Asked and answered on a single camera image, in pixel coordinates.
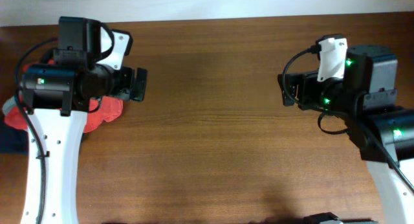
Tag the folded navy shirt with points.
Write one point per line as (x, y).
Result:
(13, 141)

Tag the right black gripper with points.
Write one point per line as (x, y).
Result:
(306, 83)

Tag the folded grey shirt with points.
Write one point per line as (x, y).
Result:
(8, 106)

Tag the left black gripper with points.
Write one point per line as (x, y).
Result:
(128, 90)

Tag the orange soccer t-shirt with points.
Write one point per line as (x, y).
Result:
(103, 112)

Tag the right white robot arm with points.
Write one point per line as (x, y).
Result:
(384, 137)

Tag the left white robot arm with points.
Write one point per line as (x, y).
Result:
(54, 99)

